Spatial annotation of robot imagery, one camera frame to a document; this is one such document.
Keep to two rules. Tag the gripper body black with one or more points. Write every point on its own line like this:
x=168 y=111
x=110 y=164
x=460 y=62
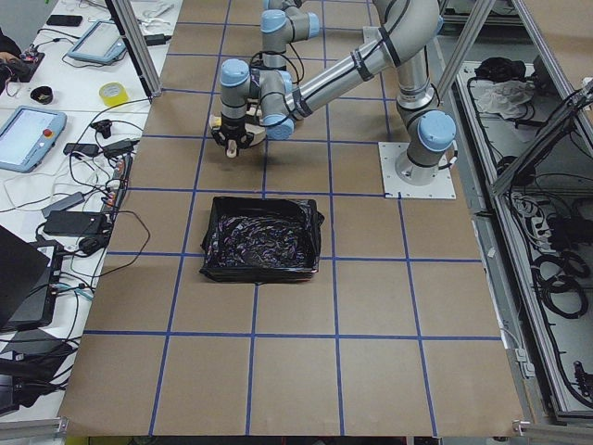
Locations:
x=230 y=127

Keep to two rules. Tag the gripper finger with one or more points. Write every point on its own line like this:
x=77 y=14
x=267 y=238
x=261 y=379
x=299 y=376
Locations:
x=244 y=142
x=222 y=141

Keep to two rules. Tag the beige plastic dustpan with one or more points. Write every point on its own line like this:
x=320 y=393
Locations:
x=252 y=115

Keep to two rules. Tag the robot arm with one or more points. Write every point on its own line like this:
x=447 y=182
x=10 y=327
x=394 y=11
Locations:
x=283 y=23
x=406 y=27

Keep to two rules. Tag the bin with black bag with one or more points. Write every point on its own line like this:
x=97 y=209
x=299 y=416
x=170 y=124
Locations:
x=262 y=240

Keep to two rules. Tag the yellow tape roll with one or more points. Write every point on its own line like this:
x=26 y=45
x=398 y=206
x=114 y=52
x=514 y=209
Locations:
x=113 y=94

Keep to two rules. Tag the far blue teach pendant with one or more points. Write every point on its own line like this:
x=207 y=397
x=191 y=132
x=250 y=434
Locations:
x=100 y=44

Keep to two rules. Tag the blue teach pendant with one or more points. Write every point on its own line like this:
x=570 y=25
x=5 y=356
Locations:
x=28 y=135
x=100 y=44

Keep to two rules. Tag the black power adapter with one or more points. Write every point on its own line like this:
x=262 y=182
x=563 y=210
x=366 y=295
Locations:
x=74 y=223

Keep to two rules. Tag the near blue teach pendant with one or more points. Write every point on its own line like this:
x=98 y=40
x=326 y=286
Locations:
x=28 y=135

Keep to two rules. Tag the black laptop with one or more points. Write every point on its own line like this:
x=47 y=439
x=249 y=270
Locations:
x=29 y=277

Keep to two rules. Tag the aluminium frame post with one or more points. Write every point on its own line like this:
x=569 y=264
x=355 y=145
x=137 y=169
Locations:
x=122 y=14

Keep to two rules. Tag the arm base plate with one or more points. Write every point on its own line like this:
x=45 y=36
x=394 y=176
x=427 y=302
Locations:
x=403 y=179

